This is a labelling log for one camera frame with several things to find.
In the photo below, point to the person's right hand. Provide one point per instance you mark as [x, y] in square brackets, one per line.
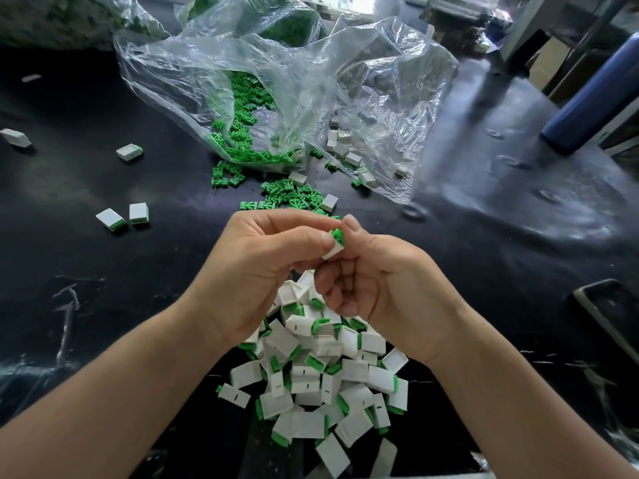
[399, 289]

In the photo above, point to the person's right forearm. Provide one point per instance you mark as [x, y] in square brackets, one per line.
[549, 414]

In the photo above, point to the pile of green clips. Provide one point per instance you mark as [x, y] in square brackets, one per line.
[250, 124]

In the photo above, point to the person's left hand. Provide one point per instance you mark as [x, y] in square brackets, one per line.
[255, 274]

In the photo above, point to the brown cardboard box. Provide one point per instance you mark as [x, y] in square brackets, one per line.
[551, 63]

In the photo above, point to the blue cylinder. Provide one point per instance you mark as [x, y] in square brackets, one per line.
[601, 94]

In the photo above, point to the plastic bag full of green pieces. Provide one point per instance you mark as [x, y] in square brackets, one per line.
[285, 15]

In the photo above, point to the pile of assembled white-green pieces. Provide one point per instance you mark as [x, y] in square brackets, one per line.
[325, 379]

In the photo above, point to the assembled white-green part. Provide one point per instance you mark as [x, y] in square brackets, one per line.
[130, 152]
[333, 244]
[234, 395]
[111, 219]
[139, 213]
[15, 137]

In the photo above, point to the heap of white caps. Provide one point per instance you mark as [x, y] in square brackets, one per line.
[344, 154]

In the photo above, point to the grey machine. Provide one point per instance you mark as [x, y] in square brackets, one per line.
[464, 10]

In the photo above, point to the clear plastic bag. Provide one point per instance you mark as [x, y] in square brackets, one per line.
[397, 74]

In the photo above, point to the large bag of assembled pieces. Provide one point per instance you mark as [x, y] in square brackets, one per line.
[75, 15]

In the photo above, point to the black smartphone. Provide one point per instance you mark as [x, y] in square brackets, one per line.
[614, 322]

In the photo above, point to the white metal frame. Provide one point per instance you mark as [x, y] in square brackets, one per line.
[527, 23]

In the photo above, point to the person's left forearm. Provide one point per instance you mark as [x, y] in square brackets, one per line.
[105, 409]

